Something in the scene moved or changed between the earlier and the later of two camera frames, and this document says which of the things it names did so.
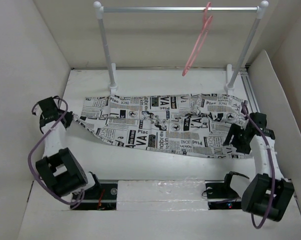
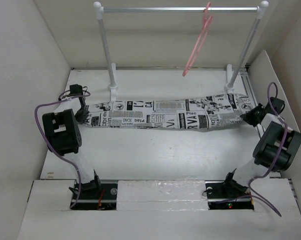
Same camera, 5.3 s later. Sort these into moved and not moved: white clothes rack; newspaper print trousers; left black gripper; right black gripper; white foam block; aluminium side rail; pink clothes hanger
Moved: left black gripper; right black gripper; newspaper print trousers
Not moved: white foam block; pink clothes hanger; aluminium side rail; white clothes rack
